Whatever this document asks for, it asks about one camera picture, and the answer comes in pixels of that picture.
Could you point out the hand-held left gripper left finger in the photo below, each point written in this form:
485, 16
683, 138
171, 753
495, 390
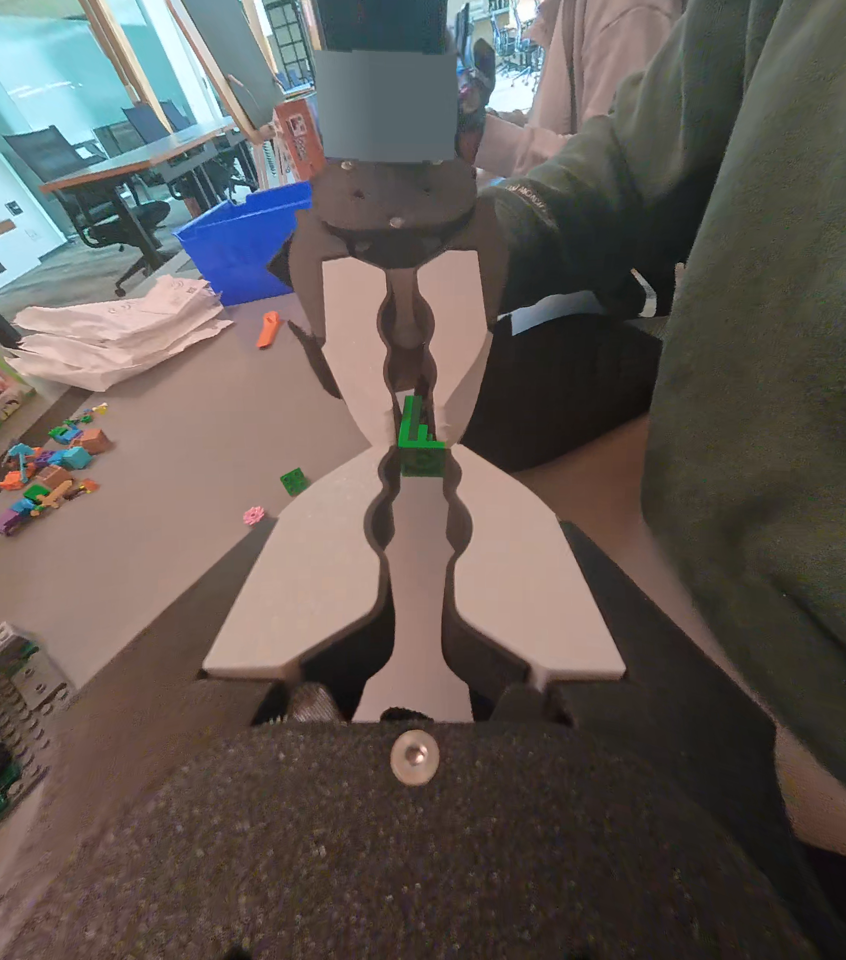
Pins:
303, 592

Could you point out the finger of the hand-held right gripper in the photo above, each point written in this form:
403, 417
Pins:
351, 322
460, 322

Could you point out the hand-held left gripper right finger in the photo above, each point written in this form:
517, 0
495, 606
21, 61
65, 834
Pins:
535, 592

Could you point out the dark green toy plate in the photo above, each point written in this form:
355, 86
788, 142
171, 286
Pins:
414, 420

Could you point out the grey desk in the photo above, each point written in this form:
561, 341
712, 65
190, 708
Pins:
168, 420

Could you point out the orange toy piece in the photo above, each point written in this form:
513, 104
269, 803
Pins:
268, 330

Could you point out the large pink toy flower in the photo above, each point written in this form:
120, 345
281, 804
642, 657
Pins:
253, 515

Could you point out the small green toy plate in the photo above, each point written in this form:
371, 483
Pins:
294, 480

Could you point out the red toy set box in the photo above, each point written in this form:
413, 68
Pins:
295, 142

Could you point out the blue plastic bin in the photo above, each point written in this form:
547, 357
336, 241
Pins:
243, 240

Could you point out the wood framed dark board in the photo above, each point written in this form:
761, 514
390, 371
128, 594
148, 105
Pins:
235, 67

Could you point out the pile of white paper bags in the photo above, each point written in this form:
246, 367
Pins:
115, 330

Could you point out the black office chair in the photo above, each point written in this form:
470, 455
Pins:
123, 135
55, 157
160, 120

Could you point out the long wooden edged table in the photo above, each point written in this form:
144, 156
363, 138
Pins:
138, 157

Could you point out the pile of colourful toy bricks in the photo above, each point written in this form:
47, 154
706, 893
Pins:
52, 465

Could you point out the person's green sweatshirt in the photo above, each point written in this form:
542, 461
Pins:
767, 375

